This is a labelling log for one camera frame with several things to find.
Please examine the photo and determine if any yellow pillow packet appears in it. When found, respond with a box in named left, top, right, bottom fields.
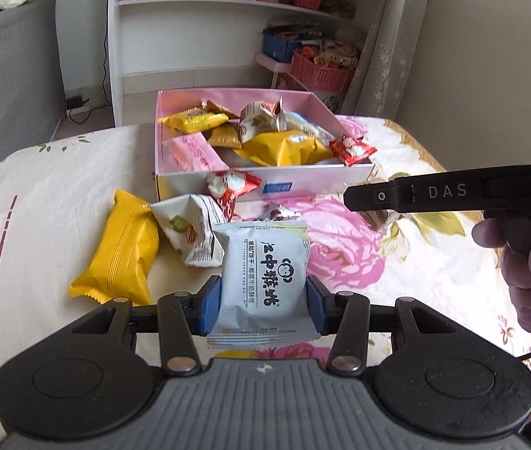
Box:
left=234, top=130, right=334, bottom=168

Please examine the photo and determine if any large plain yellow packet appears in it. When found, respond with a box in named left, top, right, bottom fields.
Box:
left=69, top=189, right=161, bottom=305

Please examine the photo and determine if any white bookshelf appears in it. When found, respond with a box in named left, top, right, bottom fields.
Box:
left=106, top=0, right=390, bottom=127

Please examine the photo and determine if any floral cloth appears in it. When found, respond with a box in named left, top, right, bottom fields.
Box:
left=0, top=115, right=531, bottom=450

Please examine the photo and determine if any blue box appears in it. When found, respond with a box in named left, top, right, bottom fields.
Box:
left=262, top=32, right=304, bottom=63

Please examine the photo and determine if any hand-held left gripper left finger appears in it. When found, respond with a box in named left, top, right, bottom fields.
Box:
left=71, top=276, right=223, bottom=378

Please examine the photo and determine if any white biscuit packet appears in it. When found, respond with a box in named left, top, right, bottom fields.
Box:
left=207, top=220, right=321, bottom=350

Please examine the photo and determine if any pink plastic basket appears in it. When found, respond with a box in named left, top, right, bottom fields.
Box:
left=290, top=49, right=355, bottom=93

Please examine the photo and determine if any small blue white packet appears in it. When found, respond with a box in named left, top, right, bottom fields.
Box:
left=258, top=201, right=301, bottom=223

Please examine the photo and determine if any pink cardboard box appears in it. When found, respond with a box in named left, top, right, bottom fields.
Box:
left=154, top=88, right=375, bottom=202

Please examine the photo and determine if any black wall cable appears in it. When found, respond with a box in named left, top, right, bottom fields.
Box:
left=102, top=28, right=112, bottom=104

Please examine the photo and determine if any grey sofa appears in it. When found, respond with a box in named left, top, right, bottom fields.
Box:
left=0, top=0, right=67, bottom=245

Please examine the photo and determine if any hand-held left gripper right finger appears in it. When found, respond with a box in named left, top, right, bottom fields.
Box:
left=307, top=274, right=458, bottom=378

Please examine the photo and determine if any person's right hand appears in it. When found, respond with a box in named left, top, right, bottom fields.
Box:
left=473, top=218, right=531, bottom=335

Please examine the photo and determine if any patterned curtain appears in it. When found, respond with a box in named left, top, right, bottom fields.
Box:
left=340, top=0, right=435, bottom=118

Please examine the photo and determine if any red candy packet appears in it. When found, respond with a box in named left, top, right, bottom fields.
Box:
left=206, top=169, right=263, bottom=220
left=328, top=133, right=378, bottom=167

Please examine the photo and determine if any pink snack packet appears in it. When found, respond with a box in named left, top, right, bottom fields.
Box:
left=172, top=132, right=230, bottom=172

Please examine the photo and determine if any small brown white packet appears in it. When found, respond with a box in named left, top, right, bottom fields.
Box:
left=359, top=210, right=400, bottom=235

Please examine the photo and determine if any white nut-print packet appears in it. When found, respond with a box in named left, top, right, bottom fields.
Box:
left=150, top=193, right=230, bottom=268
left=238, top=98, right=290, bottom=144

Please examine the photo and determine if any pink plastic stool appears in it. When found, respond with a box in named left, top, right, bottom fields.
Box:
left=255, top=51, right=304, bottom=89

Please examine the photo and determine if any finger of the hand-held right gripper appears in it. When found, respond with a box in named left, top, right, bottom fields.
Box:
left=344, top=164, right=531, bottom=220

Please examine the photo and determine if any yellow packet with blue label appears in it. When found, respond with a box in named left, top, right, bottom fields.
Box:
left=161, top=108, right=230, bottom=134

